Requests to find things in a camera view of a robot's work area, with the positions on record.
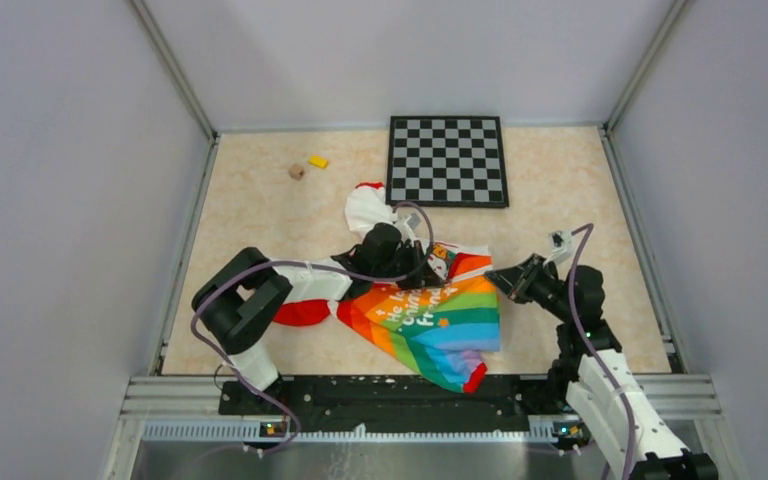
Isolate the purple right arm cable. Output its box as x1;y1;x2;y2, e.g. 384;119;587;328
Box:
556;223;638;480

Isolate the white colourful cartoon jacket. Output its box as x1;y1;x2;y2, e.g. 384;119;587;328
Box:
274;183;501;393

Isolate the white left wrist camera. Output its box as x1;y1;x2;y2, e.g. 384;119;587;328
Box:
396;212;422;241

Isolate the tan wooden block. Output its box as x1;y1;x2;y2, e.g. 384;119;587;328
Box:
287;164;305;181

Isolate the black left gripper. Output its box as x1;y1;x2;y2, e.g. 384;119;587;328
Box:
372;239;443;290

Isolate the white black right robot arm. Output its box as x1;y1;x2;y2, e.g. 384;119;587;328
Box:
484;254;719;479

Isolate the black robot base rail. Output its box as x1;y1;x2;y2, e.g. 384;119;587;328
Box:
218;374;588;442

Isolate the yellow block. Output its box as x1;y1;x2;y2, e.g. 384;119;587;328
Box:
308;155;329;169

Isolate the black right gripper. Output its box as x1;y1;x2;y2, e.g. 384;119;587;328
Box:
485;252;575;322

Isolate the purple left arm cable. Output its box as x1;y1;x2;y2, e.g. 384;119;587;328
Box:
189;201;436;455

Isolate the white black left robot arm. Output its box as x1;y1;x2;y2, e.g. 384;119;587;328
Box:
191;223;445;414

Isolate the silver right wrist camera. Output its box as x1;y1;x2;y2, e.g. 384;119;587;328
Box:
546;230;574;265

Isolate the black grey checkerboard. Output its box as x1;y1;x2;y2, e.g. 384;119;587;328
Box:
384;115;510;209

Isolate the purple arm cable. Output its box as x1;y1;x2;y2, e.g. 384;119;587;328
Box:
189;201;436;455
556;223;638;480

